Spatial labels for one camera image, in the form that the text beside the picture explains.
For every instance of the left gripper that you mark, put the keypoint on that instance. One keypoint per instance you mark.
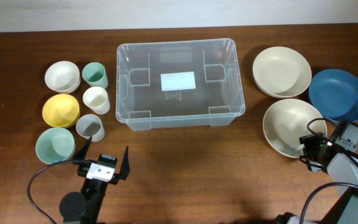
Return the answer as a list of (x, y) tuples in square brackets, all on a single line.
[(123, 172)]

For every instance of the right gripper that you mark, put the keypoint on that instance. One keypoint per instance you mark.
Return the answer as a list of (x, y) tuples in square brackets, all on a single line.
[(307, 141)]

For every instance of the beige large bowl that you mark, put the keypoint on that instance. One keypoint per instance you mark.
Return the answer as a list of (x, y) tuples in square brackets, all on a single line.
[(285, 122), (281, 72)]

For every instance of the dark blue large bowl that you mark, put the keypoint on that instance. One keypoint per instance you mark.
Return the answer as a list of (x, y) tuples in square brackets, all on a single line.
[(334, 93)]

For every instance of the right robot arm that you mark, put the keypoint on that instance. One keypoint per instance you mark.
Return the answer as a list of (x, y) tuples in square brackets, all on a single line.
[(336, 156)]

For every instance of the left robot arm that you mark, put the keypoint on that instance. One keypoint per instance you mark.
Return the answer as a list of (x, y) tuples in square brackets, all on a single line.
[(84, 206)]

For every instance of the clear plastic storage container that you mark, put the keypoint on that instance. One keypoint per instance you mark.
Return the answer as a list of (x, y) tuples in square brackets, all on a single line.
[(216, 101)]

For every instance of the grey cup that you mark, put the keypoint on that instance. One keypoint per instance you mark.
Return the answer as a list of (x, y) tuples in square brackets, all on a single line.
[(90, 125)]

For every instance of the mint green small bowl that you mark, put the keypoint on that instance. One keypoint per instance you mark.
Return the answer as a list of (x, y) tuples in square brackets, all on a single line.
[(54, 145)]

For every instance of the cream white cup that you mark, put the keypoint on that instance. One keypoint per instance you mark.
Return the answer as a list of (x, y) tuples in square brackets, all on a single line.
[(96, 98)]

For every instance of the yellow small bowl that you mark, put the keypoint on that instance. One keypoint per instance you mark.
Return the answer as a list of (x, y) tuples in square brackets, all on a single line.
[(61, 111)]

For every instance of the mint green cup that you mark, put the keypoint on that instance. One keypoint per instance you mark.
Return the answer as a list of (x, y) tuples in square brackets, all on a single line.
[(94, 74)]

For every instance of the white small bowl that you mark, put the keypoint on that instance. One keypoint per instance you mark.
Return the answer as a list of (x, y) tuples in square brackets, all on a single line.
[(63, 77)]

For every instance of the white label sticker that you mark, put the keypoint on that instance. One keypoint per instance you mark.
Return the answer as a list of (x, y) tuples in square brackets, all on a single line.
[(177, 81)]

